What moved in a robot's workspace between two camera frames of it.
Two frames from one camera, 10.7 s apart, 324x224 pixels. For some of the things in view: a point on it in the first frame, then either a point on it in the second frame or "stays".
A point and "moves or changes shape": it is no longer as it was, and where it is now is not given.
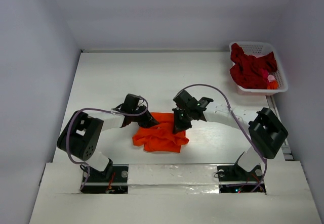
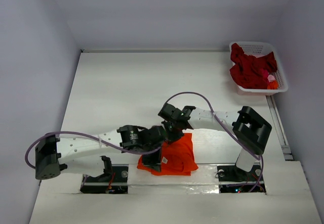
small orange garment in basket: (273, 85) stays
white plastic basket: (254, 48) stays
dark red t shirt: (246, 72) stays
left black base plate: (117, 184) stays
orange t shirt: (161, 138) moves or changes shape
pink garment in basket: (265, 74) stays
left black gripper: (148, 122) -> (153, 163)
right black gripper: (181, 120) -> (173, 135)
